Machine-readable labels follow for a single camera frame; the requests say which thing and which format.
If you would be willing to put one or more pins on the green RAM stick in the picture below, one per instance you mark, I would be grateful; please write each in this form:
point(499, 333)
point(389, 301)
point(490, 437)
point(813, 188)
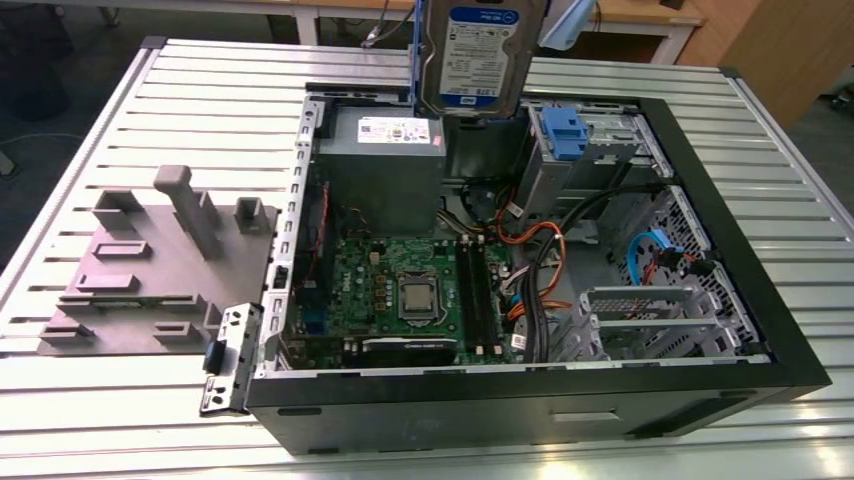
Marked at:
point(127, 302)

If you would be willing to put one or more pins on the grey optical drive cage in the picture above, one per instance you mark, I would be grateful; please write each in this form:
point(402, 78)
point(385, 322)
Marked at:
point(567, 180)

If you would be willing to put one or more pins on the metal disk bay cage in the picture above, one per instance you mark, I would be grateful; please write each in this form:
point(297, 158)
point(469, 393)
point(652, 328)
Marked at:
point(668, 325)

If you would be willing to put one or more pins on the grey power supply unit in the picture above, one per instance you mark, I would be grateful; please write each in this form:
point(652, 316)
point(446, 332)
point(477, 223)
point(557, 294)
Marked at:
point(381, 185)

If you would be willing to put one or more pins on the grey parts rack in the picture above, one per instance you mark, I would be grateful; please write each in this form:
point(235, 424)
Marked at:
point(167, 260)

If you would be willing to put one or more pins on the blue drive cage latch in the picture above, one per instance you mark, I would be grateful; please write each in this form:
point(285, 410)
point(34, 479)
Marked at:
point(563, 130)

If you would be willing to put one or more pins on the black RAM slot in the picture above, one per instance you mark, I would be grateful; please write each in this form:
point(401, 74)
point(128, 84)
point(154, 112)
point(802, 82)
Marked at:
point(467, 295)
point(486, 295)

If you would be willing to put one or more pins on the black graphics card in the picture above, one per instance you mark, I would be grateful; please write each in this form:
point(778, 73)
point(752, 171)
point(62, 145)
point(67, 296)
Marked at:
point(407, 347)

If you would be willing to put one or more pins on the black PC case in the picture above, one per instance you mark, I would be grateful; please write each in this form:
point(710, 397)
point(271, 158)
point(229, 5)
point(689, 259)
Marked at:
point(467, 410)

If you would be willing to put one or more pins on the metal expansion slot bracket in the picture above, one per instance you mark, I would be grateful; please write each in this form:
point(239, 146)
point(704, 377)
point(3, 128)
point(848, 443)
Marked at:
point(234, 320)

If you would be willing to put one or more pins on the wooden top white desk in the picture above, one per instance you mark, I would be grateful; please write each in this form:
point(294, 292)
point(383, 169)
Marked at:
point(668, 21)

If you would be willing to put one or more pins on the white framed table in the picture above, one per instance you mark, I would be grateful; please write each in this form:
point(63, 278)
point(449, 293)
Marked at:
point(307, 25)

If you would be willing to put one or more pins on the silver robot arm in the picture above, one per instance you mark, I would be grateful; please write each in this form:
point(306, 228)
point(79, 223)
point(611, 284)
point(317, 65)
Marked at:
point(567, 27)

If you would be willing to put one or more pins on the green motherboard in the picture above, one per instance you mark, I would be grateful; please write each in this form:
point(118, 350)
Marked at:
point(361, 270)

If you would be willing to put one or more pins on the silver CPU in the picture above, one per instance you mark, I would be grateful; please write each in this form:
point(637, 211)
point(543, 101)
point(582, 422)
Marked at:
point(417, 295)

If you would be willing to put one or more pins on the blue black bracket latch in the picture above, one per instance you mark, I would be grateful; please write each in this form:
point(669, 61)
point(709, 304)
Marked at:
point(215, 355)

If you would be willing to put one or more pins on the hard disk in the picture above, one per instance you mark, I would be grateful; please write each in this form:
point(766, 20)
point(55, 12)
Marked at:
point(481, 50)

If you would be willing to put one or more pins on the CPU socket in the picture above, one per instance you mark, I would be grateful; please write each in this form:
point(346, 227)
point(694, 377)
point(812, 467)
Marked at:
point(421, 322)

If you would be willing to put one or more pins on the brown wooden cabinet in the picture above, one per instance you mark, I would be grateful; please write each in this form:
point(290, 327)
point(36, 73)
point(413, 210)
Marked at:
point(788, 50)

